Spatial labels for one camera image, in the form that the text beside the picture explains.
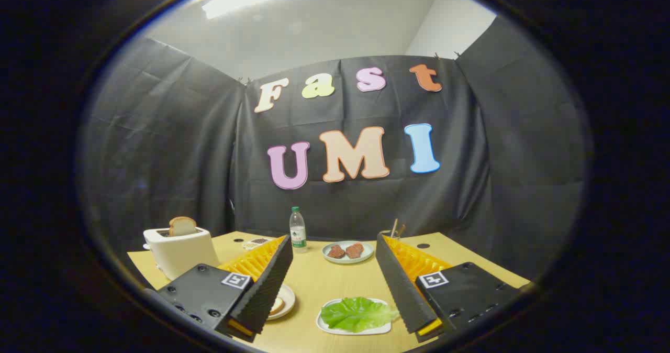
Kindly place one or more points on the white divided sauce dish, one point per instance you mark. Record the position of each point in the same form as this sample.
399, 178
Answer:
256, 243

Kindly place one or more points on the toasted bread slice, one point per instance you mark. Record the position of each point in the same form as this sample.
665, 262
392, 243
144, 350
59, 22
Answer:
276, 306

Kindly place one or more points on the white toaster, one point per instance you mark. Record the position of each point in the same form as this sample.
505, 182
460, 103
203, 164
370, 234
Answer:
183, 251

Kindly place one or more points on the clear plastic water bottle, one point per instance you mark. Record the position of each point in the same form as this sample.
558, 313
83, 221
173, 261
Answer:
298, 232

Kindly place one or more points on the white square plate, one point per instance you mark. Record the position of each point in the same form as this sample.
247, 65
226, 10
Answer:
327, 327

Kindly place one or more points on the small white round plate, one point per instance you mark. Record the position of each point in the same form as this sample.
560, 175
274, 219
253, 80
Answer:
289, 298

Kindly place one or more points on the clear glass cup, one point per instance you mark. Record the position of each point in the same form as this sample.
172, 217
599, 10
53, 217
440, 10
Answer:
390, 234

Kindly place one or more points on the brown meat patty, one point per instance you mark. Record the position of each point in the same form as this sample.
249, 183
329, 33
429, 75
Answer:
355, 250
336, 251

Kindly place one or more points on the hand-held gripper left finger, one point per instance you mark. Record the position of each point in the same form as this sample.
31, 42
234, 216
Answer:
269, 285

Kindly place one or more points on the pale green round plate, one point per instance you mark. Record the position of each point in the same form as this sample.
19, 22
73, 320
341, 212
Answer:
348, 260

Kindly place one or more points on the bread slice in toaster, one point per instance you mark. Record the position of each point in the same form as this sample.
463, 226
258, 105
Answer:
182, 226

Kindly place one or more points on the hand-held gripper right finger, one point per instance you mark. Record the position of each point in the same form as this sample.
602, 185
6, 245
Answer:
400, 285

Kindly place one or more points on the green lettuce leaf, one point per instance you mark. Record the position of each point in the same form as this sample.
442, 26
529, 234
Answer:
356, 313

